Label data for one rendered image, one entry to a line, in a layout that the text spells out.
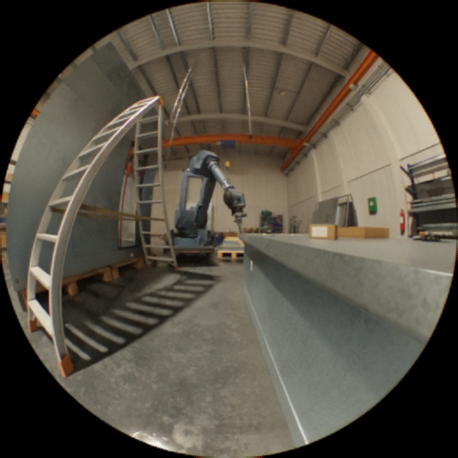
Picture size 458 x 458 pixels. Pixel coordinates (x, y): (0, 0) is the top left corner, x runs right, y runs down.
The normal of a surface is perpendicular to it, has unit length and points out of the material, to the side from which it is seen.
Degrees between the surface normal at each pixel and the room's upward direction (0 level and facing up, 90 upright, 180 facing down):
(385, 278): 67
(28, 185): 90
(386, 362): 90
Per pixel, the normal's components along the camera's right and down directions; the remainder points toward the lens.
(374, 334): -1.00, -0.02
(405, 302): -0.91, -0.40
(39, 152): 1.00, 0.02
